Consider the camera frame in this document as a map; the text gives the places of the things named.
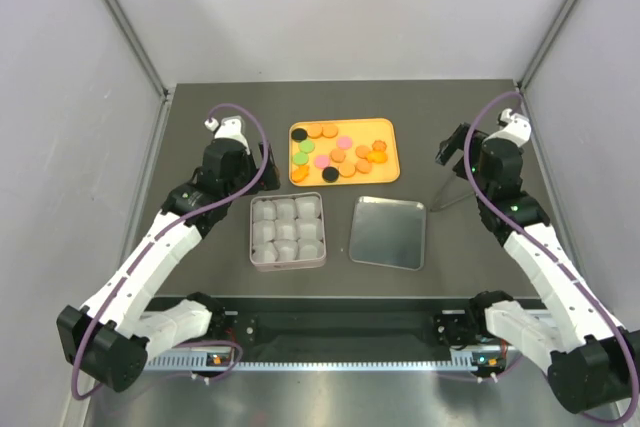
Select yellow cookie tray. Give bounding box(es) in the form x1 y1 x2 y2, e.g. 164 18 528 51
288 118 400 188

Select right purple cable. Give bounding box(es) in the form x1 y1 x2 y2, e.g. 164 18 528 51
463 90 640 423

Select metal tongs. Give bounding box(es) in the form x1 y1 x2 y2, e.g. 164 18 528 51
429 173 474 213

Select slotted cable duct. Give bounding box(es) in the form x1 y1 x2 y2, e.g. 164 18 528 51
145 347 506 372

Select silver tin lid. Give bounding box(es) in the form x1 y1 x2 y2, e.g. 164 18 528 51
349 196 427 271

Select pink cookie tin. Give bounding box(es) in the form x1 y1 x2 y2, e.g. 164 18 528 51
248 191 330 273

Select pink cookie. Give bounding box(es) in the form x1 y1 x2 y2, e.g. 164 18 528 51
336 136 353 150
314 155 331 170

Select green cookie upper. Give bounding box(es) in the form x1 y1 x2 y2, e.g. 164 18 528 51
299 139 315 154

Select green cookie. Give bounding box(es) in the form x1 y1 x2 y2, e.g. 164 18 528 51
292 152 309 166
299 139 315 154

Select purple cable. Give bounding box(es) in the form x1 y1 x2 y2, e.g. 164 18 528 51
463 90 640 423
71 103 271 401

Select orange fish cookie left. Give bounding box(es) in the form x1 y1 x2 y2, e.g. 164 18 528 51
291 165 310 184

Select green cookie lower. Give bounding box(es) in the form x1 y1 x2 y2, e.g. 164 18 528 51
292 152 309 166

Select black sandwich cookie bottom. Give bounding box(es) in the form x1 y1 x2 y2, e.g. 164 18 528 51
322 167 340 183

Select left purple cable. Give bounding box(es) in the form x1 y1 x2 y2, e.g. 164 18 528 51
71 103 271 401

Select black sandwich cookie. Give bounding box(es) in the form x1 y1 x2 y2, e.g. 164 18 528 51
322 167 340 183
290 128 308 143

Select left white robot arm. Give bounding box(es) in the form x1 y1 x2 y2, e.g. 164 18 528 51
56 114 280 400

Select round orange cookie top-left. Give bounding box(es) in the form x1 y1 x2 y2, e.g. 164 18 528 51
306 123 323 139

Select orange fish cookie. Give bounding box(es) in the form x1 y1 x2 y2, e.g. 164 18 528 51
291 165 310 184
366 150 388 164

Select orange leaf cookie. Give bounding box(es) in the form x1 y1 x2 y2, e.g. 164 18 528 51
355 145 371 159
356 159 372 174
330 148 346 163

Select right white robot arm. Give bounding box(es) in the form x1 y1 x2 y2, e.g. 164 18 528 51
436 109 639 416

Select orange flower cookie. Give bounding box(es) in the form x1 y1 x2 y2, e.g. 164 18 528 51
371 141 387 153

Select orange fish cookie right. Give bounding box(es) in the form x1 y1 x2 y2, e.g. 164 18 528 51
366 150 388 164

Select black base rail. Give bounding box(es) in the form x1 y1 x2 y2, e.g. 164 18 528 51
199 297 499 361

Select black sandwich cookie top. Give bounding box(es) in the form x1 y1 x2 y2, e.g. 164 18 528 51
290 128 308 143

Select tan dotted round cookie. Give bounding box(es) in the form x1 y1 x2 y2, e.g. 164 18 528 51
339 162 356 178

